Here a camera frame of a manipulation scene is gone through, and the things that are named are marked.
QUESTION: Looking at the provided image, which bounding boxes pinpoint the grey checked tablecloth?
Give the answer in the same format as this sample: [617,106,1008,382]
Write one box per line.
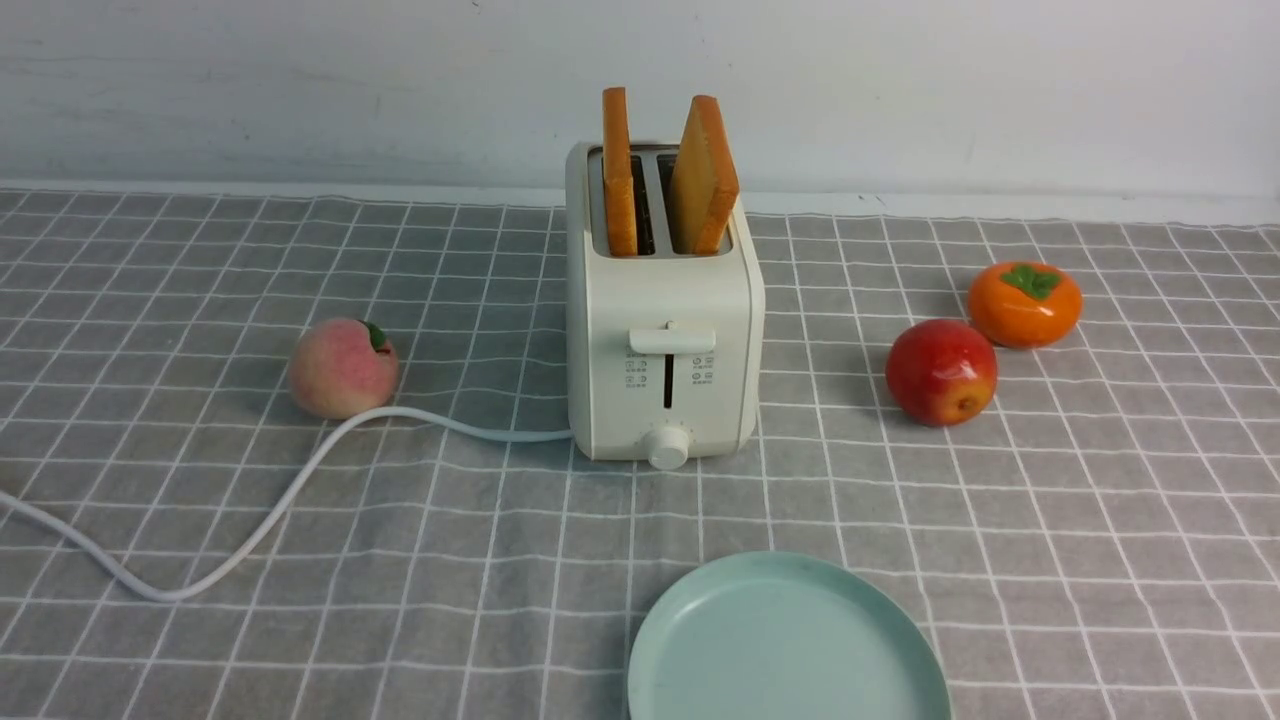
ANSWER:
[1,190,1279,719]

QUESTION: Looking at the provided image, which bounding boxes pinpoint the white power cord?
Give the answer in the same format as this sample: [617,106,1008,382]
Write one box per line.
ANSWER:
[0,405,573,603]

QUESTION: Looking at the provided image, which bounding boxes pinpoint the light green plate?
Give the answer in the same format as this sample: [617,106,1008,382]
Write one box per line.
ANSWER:
[627,551,954,719]

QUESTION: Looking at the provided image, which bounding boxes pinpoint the pink peach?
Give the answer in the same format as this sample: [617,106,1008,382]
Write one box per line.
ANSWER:
[287,316,401,421]

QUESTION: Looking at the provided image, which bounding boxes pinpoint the red apple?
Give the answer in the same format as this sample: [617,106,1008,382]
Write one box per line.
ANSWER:
[884,318,998,427]

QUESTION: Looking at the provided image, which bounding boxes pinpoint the white two-slot toaster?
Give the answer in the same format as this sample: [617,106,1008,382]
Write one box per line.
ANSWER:
[564,142,765,470]

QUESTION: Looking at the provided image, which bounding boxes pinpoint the toasted bread slice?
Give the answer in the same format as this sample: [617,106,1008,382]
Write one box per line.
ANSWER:
[667,94,740,256]
[602,87,639,258]

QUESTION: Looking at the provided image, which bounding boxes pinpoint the orange persimmon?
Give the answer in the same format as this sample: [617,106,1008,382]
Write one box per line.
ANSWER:
[966,263,1084,348]

